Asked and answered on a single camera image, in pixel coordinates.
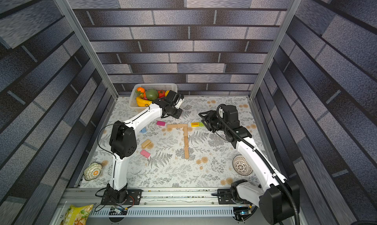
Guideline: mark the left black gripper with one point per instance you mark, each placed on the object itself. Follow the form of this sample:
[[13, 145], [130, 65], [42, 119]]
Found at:
[[178, 115]]

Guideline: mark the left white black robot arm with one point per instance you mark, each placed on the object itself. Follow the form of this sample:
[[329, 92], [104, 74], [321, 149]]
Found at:
[[124, 144]]

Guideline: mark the orange toy fruit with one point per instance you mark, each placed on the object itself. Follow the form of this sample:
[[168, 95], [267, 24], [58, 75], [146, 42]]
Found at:
[[140, 90]]

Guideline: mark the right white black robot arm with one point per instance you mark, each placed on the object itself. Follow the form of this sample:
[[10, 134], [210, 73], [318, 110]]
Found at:
[[276, 197]]

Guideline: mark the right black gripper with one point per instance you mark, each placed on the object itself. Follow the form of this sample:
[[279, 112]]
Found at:
[[208, 120]]

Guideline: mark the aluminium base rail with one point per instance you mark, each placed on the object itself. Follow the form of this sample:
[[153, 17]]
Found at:
[[162, 206]]

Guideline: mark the white perforated bowl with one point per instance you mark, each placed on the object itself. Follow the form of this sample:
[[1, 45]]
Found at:
[[241, 166]]

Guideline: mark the patterned ceramic bowl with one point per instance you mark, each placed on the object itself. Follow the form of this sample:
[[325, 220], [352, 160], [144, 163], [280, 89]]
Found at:
[[93, 171]]

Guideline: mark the green toy mango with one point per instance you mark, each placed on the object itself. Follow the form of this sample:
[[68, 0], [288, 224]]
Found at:
[[151, 94]]

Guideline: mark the magenta block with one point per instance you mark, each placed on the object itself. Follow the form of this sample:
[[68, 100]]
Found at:
[[161, 123]]

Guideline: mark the green snack bag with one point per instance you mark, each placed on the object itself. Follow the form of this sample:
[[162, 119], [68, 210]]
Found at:
[[77, 215]]

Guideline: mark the yellow toy banana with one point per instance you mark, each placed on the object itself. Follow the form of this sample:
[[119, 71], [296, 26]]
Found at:
[[143, 103]]

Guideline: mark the natural wood block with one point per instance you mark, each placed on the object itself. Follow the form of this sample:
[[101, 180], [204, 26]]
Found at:
[[172, 126], [181, 125], [186, 152]]

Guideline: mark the pink block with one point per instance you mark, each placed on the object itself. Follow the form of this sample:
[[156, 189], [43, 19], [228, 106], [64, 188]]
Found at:
[[145, 154]]

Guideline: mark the wood block marked 71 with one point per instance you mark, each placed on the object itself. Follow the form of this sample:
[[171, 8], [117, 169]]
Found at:
[[186, 141]]

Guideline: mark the white plastic basket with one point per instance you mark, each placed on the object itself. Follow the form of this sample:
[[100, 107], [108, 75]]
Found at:
[[143, 94]]

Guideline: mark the yellow block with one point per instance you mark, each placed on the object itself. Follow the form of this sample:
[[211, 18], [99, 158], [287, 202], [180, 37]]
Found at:
[[195, 124]]

